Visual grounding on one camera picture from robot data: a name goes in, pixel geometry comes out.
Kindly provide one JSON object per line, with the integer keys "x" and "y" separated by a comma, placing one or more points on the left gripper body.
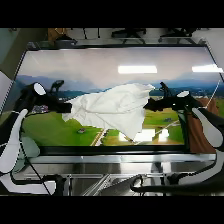
{"x": 61, "y": 106}

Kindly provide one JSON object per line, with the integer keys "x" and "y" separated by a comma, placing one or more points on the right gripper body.
{"x": 156, "y": 104}

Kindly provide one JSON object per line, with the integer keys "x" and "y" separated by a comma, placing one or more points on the white T-shirt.
{"x": 113, "y": 108}

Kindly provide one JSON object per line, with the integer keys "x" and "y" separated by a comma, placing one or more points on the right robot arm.
{"x": 207, "y": 124}

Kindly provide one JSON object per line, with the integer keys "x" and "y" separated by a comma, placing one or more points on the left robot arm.
{"x": 11, "y": 140}

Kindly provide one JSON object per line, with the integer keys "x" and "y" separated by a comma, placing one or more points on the pale green garment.
{"x": 30, "y": 148}

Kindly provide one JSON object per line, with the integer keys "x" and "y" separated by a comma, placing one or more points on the brown garment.
{"x": 199, "y": 138}

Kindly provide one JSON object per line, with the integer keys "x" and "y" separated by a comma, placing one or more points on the black chair base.
{"x": 129, "y": 32}
{"x": 178, "y": 32}

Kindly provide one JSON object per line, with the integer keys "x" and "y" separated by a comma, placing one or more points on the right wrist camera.
{"x": 165, "y": 89}

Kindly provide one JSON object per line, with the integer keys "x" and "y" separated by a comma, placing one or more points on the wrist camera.
{"x": 57, "y": 86}
{"x": 165, "y": 89}

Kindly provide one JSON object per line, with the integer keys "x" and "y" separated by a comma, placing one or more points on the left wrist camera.
{"x": 57, "y": 86}

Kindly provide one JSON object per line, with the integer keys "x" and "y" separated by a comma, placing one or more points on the silver frame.
{"x": 100, "y": 159}

